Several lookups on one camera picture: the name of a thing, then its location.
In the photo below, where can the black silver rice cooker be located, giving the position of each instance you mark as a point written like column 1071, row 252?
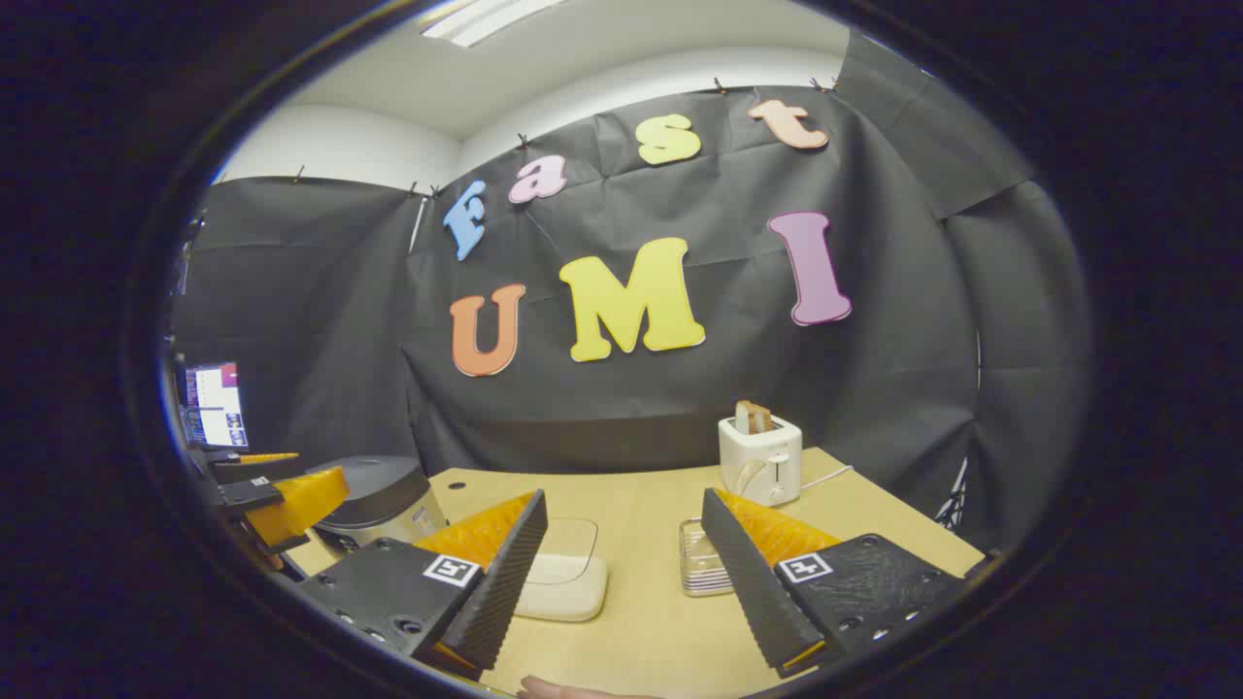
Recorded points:
column 374, row 495

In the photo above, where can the clear chopstick holder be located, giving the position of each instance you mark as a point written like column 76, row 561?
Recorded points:
column 699, row 563

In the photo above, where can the white box of rice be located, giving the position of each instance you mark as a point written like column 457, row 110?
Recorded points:
column 573, row 587

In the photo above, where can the computer monitor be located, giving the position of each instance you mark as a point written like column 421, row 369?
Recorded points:
column 216, row 403

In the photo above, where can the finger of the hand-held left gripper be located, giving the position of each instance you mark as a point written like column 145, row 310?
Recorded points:
column 252, row 470
column 248, row 493

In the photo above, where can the brown bread slice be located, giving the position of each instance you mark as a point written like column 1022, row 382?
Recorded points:
column 753, row 417

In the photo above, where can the white toaster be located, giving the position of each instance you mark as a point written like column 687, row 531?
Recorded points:
column 762, row 456

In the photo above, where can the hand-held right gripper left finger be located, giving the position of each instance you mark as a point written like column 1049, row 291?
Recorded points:
column 495, row 582

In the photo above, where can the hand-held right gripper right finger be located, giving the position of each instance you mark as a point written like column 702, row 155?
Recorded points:
column 753, row 582

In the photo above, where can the black backdrop cloth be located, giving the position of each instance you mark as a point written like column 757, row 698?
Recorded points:
column 680, row 417

